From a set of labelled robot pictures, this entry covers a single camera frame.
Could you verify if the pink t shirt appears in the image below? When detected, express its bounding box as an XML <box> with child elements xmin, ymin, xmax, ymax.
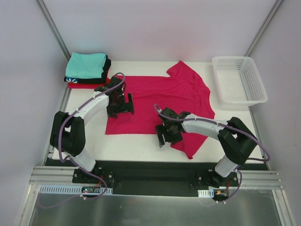
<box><xmin>105</xmin><ymin>61</ymin><xmax>215</xmax><ymax>161</ymax></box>

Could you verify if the white plastic laundry basket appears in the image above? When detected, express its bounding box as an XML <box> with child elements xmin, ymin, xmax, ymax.
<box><xmin>212</xmin><ymin>56</ymin><xmax>268</xmax><ymax>109</ymax></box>

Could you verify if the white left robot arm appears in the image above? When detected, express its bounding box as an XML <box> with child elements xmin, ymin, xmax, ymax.
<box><xmin>50</xmin><ymin>73</ymin><xmax>135</xmax><ymax>183</ymax></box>

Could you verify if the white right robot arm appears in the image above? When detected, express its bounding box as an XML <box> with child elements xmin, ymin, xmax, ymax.
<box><xmin>155</xmin><ymin>105</ymin><xmax>257</xmax><ymax>188</ymax></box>

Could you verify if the black folded t shirt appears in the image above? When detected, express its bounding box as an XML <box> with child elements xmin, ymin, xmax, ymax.
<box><xmin>63</xmin><ymin>55</ymin><xmax>111</xmax><ymax>84</ymax></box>

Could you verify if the red folded t shirt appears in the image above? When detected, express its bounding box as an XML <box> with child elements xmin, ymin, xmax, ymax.
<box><xmin>68</xmin><ymin>78</ymin><xmax>110</xmax><ymax>89</ymax></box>

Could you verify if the teal folded t shirt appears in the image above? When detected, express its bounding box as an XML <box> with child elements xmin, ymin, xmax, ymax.
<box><xmin>65</xmin><ymin>52</ymin><xmax>106</xmax><ymax>79</ymax></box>

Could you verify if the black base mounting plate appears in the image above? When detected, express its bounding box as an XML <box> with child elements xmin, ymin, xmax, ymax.
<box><xmin>72</xmin><ymin>161</ymin><xmax>239</xmax><ymax>197</ymax></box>

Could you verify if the right white cable duct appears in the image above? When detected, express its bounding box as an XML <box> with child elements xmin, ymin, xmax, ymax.
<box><xmin>198</xmin><ymin>189</ymin><xmax>214</xmax><ymax>198</ymax></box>

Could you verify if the white cable duct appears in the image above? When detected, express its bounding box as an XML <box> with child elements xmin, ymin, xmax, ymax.
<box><xmin>198</xmin><ymin>189</ymin><xmax>214</xmax><ymax>198</ymax></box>
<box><xmin>40</xmin><ymin>185</ymin><xmax>113</xmax><ymax>196</ymax></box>

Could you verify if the aluminium frame rail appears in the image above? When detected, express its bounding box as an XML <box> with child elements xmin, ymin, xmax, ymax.
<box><xmin>29</xmin><ymin>166</ymin><xmax>285</xmax><ymax>190</ymax></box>

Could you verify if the left white cable duct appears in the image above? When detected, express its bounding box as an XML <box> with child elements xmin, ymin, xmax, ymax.
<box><xmin>40</xmin><ymin>185</ymin><xmax>113</xmax><ymax>196</ymax></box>

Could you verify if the left aluminium corner post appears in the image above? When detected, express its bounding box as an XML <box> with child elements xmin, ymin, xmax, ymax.
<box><xmin>36</xmin><ymin>0</ymin><xmax>71</xmax><ymax>61</ymax></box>

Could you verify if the aluminium corner post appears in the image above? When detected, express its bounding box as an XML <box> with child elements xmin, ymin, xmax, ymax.
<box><xmin>36</xmin><ymin>0</ymin><xmax>71</xmax><ymax>61</ymax></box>
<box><xmin>244</xmin><ymin>0</ymin><xmax>285</xmax><ymax>57</ymax></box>

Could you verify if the right aluminium corner post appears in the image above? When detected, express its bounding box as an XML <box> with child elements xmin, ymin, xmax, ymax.
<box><xmin>244</xmin><ymin>0</ymin><xmax>285</xmax><ymax>57</ymax></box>

